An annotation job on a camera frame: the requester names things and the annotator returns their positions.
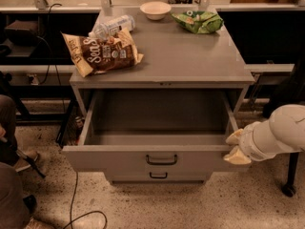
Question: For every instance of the clear plastic water bottle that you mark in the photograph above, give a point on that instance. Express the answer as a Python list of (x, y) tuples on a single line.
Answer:
[(104, 30)]

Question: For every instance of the grey bottom drawer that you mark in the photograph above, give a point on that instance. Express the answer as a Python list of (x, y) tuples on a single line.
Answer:
[(163, 177)]

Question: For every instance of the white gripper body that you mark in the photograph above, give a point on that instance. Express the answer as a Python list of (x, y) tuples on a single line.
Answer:
[(249, 142)]

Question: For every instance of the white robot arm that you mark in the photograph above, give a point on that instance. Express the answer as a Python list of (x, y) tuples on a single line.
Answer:
[(282, 133)]

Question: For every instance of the brown sea salt chip bag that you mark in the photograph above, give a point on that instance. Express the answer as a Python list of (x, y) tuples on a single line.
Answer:
[(97, 55)]

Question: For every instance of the green snack bag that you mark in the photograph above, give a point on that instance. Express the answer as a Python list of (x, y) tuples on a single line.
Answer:
[(198, 22)]

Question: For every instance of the grey drawer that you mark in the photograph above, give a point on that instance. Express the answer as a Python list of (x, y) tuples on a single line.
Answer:
[(149, 132), (163, 177)]

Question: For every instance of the grey metal drawer cabinet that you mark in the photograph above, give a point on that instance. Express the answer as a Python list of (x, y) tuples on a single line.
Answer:
[(173, 59)]

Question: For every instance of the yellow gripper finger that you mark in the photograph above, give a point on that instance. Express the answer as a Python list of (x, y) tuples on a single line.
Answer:
[(233, 139), (236, 157)]

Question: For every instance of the person shoe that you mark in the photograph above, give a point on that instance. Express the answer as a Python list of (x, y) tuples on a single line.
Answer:
[(22, 164)]

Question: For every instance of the seated person leg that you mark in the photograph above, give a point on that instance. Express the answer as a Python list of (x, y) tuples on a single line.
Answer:
[(7, 129)]

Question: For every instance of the white ceramic bowl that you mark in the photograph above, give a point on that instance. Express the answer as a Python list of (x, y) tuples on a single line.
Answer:
[(155, 10)]

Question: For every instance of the grey top drawer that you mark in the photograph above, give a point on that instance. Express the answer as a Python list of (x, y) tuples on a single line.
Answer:
[(149, 132)]

